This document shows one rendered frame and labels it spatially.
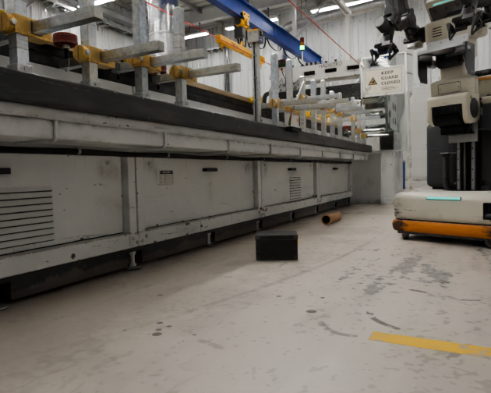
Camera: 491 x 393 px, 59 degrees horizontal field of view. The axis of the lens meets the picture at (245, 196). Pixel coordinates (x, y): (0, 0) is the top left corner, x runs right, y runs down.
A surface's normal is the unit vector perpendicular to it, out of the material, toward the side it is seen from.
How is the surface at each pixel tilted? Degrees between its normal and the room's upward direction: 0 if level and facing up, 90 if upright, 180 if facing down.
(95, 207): 90
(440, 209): 90
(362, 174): 90
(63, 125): 90
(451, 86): 98
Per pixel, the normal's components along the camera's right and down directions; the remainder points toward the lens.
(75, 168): 0.88, 0.00
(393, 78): -0.47, 0.06
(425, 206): -0.77, 0.05
